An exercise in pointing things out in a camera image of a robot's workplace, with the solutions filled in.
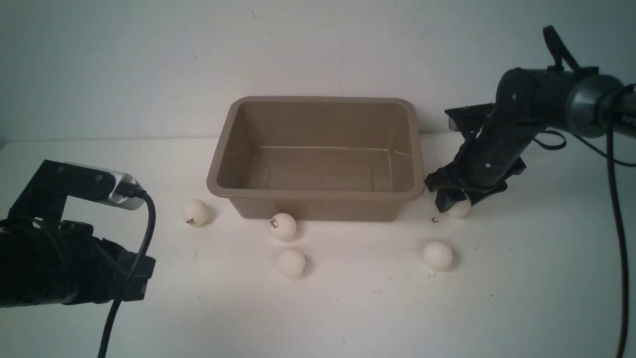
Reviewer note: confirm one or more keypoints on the white ball logo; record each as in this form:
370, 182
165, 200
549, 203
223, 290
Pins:
282, 227
195, 213

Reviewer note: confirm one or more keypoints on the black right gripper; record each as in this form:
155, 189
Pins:
483, 163

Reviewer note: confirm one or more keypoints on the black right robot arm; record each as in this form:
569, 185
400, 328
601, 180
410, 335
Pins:
527, 102

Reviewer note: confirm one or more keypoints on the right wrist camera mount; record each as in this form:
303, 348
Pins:
469, 119

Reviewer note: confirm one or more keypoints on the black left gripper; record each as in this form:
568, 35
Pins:
102, 268

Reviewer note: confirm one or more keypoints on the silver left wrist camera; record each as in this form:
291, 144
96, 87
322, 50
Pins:
46, 193

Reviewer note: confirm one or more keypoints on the white plain ball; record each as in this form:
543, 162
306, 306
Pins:
460, 209
438, 255
291, 263

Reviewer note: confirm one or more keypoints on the tan plastic storage bin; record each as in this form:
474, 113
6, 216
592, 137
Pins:
319, 158

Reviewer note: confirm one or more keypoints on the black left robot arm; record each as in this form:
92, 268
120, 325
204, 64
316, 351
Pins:
68, 265

